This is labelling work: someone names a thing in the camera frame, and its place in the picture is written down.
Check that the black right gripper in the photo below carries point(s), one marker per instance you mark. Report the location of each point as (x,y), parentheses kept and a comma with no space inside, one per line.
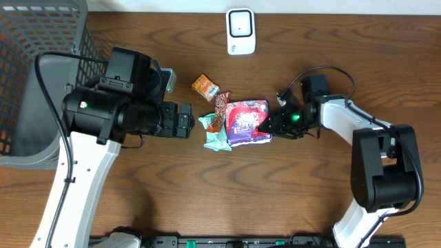
(277,118)

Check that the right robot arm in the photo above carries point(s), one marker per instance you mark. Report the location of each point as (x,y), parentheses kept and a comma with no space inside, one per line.
(386,178)

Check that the white barcode scanner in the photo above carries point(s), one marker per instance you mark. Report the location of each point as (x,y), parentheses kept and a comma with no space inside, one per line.
(240,29)

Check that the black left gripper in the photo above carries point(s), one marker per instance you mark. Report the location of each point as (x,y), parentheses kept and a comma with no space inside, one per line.
(173,120)

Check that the orange Top chocolate bar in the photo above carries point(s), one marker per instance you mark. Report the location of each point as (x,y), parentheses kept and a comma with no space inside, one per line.
(222,100)

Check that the small orange snack packet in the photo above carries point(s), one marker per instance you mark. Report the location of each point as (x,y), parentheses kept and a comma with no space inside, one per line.
(205,87)

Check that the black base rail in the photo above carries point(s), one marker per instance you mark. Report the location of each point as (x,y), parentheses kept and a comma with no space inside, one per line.
(294,241)

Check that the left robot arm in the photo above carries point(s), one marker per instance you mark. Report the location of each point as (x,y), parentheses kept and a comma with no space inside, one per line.
(93,121)

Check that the red purple liners pack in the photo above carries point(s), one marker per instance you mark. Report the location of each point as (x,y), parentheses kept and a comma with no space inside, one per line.
(242,121)

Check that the teal snack wrapper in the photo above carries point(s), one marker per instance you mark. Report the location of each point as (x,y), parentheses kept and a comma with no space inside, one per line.
(215,141)

